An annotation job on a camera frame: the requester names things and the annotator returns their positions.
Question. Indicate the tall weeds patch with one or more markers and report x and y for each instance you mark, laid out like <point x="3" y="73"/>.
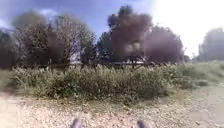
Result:
<point x="100" y="81"/>

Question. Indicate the row of trees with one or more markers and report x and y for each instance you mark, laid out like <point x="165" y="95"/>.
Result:
<point x="130" y="36"/>

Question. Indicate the pale gravel path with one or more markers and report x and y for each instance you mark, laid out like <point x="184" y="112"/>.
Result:
<point x="110" y="115"/>

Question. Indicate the robot's own part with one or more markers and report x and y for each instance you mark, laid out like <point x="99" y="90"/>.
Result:
<point x="141" y="124"/>
<point x="76" y="123"/>

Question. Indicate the grass slope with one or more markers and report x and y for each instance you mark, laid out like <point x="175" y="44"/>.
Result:
<point x="210" y="70"/>

